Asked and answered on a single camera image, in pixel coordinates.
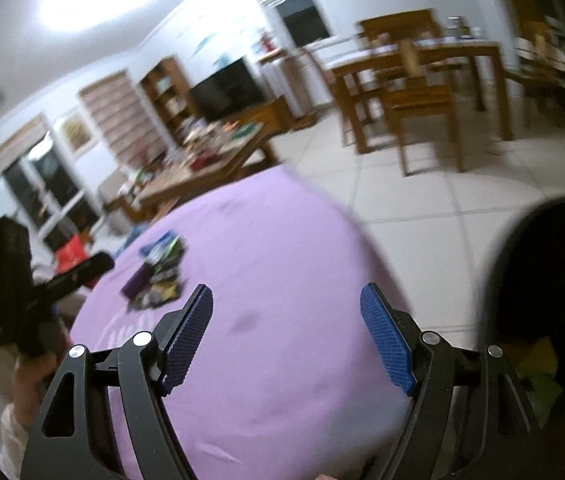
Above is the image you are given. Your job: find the dark wrapper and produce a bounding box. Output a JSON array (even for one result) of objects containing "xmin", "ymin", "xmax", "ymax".
[{"xmin": 129, "ymin": 280, "xmax": 184, "ymax": 313}]

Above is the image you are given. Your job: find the window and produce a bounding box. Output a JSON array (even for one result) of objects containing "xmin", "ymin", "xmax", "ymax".
[{"xmin": 250, "ymin": 0, "xmax": 336, "ymax": 54}]

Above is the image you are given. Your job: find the striped window blind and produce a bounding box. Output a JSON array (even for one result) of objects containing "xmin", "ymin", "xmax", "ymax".
[{"xmin": 78, "ymin": 71, "xmax": 169, "ymax": 172}]

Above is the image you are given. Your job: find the purple tablecloth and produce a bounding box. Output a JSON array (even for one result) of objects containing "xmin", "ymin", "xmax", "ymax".
[{"xmin": 70, "ymin": 165, "xmax": 413, "ymax": 480}]

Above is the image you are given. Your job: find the black trash bin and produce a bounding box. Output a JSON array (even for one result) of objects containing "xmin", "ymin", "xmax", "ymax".
[{"xmin": 477, "ymin": 192, "xmax": 565, "ymax": 427}]

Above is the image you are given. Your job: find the coffee table clutter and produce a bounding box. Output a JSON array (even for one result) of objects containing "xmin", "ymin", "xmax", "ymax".
[{"xmin": 176, "ymin": 119, "xmax": 259, "ymax": 172}]

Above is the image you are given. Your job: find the person's left hand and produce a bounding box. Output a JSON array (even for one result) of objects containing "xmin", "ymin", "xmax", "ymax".
[{"xmin": 12, "ymin": 351, "xmax": 58, "ymax": 433}]

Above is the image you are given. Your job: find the glass balcony door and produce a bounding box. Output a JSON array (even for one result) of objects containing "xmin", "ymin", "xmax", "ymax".
[{"xmin": 0, "ymin": 115, "xmax": 102, "ymax": 247}]

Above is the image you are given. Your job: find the person's left forearm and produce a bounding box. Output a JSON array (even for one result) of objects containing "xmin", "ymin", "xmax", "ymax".
[{"xmin": 0, "ymin": 402, "xmax": 32, "ymax": 480}]

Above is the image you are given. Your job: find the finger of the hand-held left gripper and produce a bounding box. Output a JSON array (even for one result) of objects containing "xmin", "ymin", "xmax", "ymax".
[{"xmin": 36, "ymin": 252, "xmax": 116, "ymax": 307}]

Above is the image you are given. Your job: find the tall wooden plant stand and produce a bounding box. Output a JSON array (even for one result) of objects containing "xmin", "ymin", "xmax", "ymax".
[{"xmin": 257, "ymin": 47, "xmax": 319, "ymax": 129}]

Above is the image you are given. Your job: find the wooden coffee table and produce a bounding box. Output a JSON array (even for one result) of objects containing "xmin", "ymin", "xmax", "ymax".
[{"xmin": 135, "ymin": 122, "xmax": 282, "ymax": 222}]

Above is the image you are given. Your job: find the red cushion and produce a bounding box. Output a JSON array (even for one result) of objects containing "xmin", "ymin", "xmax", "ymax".
[{"xmin": 55, "ymin": 235, "xmax": 89, "ymax": 274}]

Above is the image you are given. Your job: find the wooden sofa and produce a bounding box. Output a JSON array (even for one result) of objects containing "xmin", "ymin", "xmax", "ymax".
[{"xmin": 28, "ymin": 225, "xmax": 134, "ymax": 307}]

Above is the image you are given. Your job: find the grey armchair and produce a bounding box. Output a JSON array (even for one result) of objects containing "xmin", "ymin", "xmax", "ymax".
[{"xmin": 98, "ymin": 167, "xmax": 139, "ymax": 224}]

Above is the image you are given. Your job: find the wooden dining table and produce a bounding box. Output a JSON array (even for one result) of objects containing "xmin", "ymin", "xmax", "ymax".
[{"xmin": 329, "ymin": 39, "xmax": 514, "ymax": 157}]

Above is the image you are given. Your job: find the wooden television cabinet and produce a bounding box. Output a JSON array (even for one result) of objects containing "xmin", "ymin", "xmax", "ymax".
[{"xmin": 242, "ymin": 97, "xmax": 296, "ymax": 134}]

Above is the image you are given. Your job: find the black television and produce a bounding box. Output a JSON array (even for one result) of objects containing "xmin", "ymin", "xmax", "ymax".
[{"xmin": 190, "ymin": 57, "xmax": 268, "ymax": 122}]

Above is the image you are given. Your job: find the small framed picture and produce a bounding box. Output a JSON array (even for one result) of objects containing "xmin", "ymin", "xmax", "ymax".
[{"xmin": 57, "ymin": 112, "xmax": 97, "ymax": 154}]

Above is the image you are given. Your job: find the green blue wrapper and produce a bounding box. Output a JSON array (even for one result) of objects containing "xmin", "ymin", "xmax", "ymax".
[{"xmin": 141, "ymin": 232, "xmax": 186, "ymax": 267}]

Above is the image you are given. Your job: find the wooden dining chair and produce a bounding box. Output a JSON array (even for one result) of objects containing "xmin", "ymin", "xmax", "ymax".
[
  {"xmin": 507, "ymin": 21, "xmax": 565, "ymax": 127},
  {"xmin": 307, "ymin": 45, "xmax": 384, "ymax": 154},
  {"xmin": 356, "ymin": 9, "xmax": 464, "ymax": 177}
]

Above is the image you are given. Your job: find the wooden bookshelf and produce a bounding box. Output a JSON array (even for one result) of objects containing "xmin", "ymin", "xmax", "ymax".
[{"xmin": 140, "ymin": 57, "xmax": 199, "ymax": 132}]

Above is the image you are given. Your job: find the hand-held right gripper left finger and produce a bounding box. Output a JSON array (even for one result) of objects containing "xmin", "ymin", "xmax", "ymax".
[{"xmin": 20, "ymin": 284, "xmax": 214, "ymax": 480}]

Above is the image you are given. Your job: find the purple wrapper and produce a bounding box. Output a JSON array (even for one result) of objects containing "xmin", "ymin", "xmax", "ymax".
[{"xmin": 121, "ymin": 265, "xmax": 154, "ymax": 299}]

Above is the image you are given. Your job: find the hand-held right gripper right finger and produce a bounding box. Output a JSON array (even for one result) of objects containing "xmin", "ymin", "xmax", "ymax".
[{"xmin": 359, "ymin": 282, "xmax": 540, "ymax": 480}]

